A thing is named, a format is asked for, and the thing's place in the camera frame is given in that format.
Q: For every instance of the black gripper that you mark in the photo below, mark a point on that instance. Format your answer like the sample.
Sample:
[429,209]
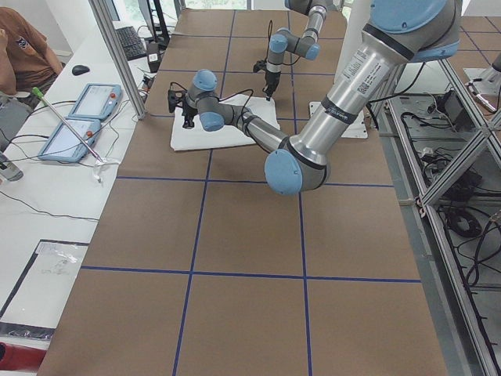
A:
[189,110]
[271,79]

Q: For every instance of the white long-sleeve printed shirt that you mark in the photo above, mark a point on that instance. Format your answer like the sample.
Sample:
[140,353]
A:
[197,138]

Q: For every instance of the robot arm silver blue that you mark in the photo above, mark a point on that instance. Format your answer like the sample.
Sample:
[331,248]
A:
[397,32]
[285,48]

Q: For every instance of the black keyboard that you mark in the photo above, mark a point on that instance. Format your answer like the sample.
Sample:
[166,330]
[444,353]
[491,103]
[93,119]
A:
[131,43]

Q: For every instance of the upper blue teach pendant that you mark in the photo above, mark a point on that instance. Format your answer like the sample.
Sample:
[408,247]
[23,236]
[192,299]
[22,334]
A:
[97,101]

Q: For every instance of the blue teach pendant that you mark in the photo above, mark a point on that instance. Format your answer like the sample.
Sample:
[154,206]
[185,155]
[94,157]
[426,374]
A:
[97,101]
[64,146]

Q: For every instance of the black computer mouse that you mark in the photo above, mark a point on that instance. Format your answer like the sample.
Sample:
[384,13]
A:
[79,69]

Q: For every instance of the lower blue teach pendant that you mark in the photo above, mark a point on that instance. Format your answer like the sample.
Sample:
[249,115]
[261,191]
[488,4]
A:
[64,146]

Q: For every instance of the metal reacher grabber stick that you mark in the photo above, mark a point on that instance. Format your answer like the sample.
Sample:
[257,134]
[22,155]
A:
[100,161]

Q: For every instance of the person in brown shirt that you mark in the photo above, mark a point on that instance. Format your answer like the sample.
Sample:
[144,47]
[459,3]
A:
[27,61]

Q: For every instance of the clear plastic document sleeve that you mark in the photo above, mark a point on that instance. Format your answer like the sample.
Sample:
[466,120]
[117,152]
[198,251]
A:
[35,304]

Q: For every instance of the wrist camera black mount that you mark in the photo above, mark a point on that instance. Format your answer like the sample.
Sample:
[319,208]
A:
[176,96]
[260,65]

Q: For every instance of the white pedestal base plate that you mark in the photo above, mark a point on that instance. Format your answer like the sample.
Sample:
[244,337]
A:
[357,130]

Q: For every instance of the aluminium frame post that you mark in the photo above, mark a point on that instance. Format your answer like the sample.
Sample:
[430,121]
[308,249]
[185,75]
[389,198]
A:
[106,27]

